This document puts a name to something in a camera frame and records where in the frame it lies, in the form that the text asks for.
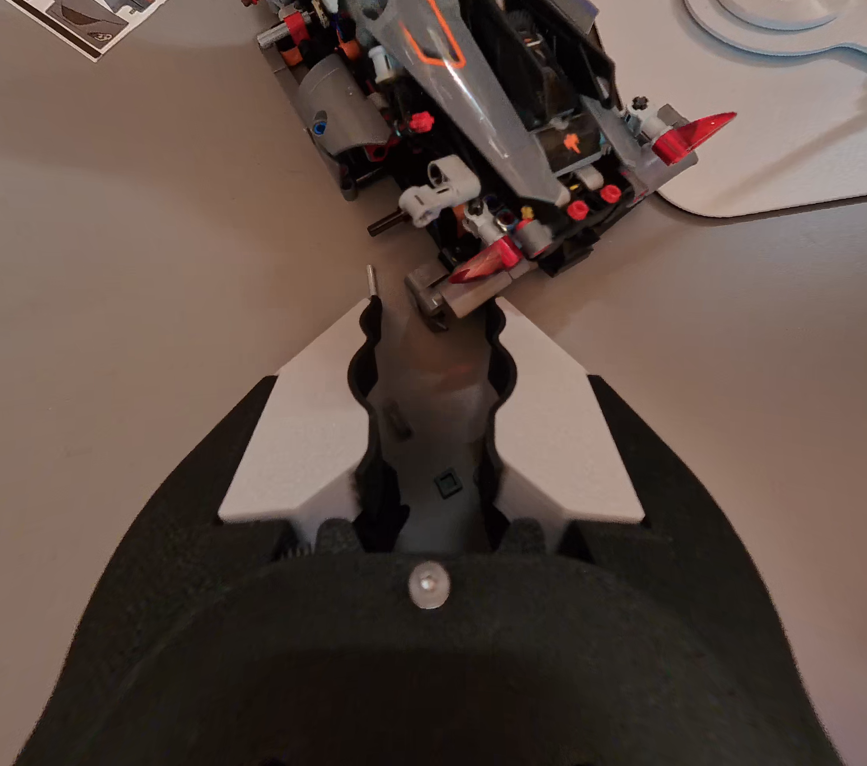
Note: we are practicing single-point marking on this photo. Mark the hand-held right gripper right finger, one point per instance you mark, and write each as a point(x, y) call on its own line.
point(562, 441)

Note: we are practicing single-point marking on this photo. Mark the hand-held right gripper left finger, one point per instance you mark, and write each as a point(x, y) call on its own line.
point(305, 441)

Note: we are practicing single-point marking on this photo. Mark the grey orange lego car model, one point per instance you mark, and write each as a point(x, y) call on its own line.
point(420, 55)

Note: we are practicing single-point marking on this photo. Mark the light grey lego axle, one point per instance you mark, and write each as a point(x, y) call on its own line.
point(371, 282)

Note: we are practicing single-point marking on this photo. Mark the white book stand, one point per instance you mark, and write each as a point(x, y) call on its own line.
point(779, 102)

